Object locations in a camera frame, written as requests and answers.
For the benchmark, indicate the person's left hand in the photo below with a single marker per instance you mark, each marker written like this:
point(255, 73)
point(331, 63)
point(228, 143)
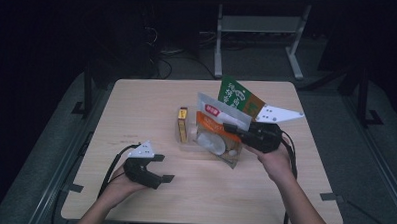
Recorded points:
point(120, 187)

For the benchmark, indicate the dark tape strip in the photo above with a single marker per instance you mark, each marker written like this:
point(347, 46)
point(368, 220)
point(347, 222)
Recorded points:
point(330, 196)
point(73, 188)

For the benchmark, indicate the person's right hand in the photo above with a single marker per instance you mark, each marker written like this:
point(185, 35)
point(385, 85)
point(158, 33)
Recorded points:
point(278, 163)

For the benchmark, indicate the black stand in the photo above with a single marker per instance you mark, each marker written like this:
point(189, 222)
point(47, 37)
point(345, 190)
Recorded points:
point(363, 97)
point(88, 88)

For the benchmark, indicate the metal floor rail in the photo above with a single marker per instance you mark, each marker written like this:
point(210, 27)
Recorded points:
point(378, 158)
point(64, 167)

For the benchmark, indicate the white and orange food packet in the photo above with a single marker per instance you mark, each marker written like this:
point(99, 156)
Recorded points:
point(215, 139)

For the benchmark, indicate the green meat food packet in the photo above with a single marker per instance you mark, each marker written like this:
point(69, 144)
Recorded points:
point(233, 95)

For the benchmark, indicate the yellow narrow box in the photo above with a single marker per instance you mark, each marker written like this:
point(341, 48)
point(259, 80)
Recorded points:
point(182, 131)

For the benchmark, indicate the grey metal stand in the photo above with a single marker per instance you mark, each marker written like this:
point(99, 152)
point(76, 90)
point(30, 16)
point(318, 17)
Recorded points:
point(256, 24)

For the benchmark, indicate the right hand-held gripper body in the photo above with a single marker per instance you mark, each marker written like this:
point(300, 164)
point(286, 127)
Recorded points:
point(262, 137)

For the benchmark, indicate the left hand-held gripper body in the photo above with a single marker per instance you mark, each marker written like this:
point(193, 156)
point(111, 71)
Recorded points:
point(139, 170)

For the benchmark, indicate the clear plastic container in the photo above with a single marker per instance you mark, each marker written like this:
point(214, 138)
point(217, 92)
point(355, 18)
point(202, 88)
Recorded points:
point(188, 145)

